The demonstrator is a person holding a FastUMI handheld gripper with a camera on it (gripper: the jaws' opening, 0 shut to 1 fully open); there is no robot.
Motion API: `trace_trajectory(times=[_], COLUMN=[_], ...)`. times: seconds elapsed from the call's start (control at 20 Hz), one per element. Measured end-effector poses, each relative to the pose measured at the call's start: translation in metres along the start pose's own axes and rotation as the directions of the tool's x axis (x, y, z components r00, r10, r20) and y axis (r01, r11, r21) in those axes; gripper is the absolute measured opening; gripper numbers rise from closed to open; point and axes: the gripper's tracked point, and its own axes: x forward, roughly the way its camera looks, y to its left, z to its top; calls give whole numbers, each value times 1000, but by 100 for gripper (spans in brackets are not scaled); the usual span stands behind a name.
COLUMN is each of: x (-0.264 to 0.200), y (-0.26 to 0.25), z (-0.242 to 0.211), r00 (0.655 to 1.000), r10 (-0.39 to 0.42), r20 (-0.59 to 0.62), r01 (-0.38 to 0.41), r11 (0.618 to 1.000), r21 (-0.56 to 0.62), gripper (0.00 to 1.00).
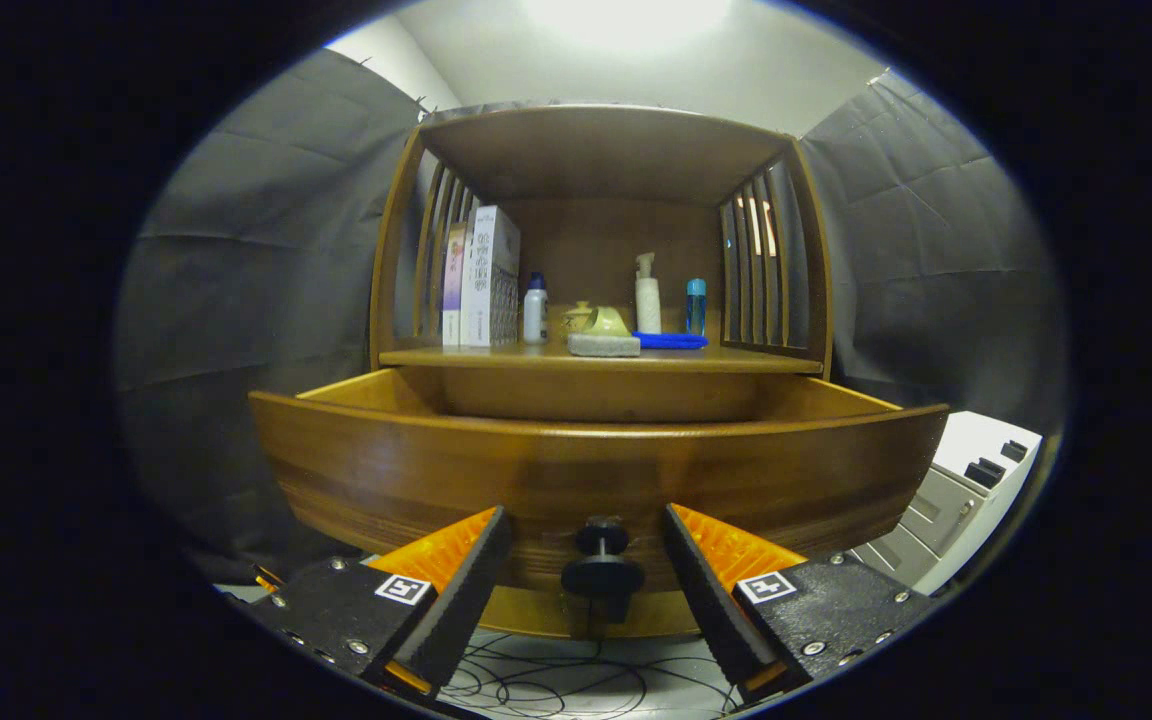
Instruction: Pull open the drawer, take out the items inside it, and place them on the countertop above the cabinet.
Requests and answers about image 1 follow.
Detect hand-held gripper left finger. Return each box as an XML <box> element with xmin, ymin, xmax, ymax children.
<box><xmin>236</xmin><ymin>505</ymin><xmax>515</xmax><ymax>701</ymax></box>

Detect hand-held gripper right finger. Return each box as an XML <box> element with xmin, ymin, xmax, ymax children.
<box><xmin>661</xmin><ymin>503</ymin><xmax>942</xmax><ymax>706</ymax></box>

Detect black drawer knob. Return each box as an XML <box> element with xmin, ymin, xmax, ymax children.
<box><xmin>561</xmin><ymin>516</ymin><xmax>647</xmax><ymax>623</ymax></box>

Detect wooden drawer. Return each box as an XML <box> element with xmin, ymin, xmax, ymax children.
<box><xmin>248</xmin><ymin>365</ymin><xmax>950</xmax><ymax>641</ymax></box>

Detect green scrub brush grey pad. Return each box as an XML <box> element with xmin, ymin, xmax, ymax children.
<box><xmin>566</xmin><ymin>305</ymin><xmax>642</xmax><ymax>358</ymax></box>

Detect wooden countertop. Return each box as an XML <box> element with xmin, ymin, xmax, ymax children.
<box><xmin>378</xmin><ymin>335</ymin><xmax>825</xmax><ymax>376</ymax></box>

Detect white plastic drawer unit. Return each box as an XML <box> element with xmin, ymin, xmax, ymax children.
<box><xmin>851</xmin><ymin>410</ymin><xmax>1044</xmax><ymax>596</ymax></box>

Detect white bottle blue cap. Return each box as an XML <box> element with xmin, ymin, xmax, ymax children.
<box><xmin>523</xmin><ymin>272</ymin><xmax>549</xmax><ymax>345</ymax></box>

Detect thin purple book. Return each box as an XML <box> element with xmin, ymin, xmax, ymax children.
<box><xmin>441</xmin><ymin>222</ymin><xmax>469</xmax><ymax>347</ymax></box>

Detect white pump bottle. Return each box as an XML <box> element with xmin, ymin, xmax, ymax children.
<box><xmin>635</xmin><ymin>252</ymin><xmax>663</xmax><ymax>334</ymax></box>

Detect thick white book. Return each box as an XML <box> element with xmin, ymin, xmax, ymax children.
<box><xmin>460</xmin><ymin>205</ymin><xmax>522</xmax><ymax>348</ymax></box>

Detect black backdrop cloth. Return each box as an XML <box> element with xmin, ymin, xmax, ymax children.
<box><xmin>114</xmin><ymin>48</ymin><xmax>1069</xmax><ymax>586</ymax></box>

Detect black floor cables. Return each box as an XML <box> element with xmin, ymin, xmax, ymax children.
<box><xmin>436</xmin><ymin>630</ymin><xmax>747</xmax><ymax>720</ymax></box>

